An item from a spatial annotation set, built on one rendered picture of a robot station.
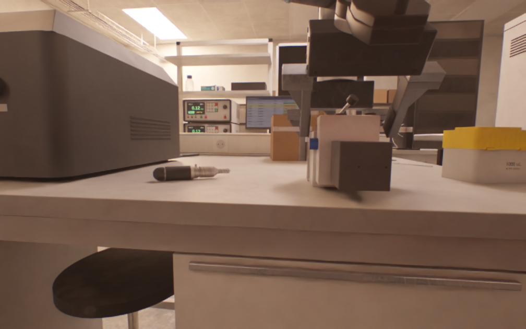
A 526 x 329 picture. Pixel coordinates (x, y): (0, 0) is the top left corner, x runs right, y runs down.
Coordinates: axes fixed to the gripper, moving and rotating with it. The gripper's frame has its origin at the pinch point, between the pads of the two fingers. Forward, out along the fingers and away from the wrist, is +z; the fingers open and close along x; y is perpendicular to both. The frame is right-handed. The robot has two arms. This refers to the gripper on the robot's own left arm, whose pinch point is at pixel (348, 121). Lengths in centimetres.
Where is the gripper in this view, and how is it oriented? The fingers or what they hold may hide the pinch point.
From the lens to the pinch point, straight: 40.2
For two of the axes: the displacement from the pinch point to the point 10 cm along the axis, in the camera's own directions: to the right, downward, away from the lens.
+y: 0.9, -7.2, 6.9
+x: -9.9, -0.2, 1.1
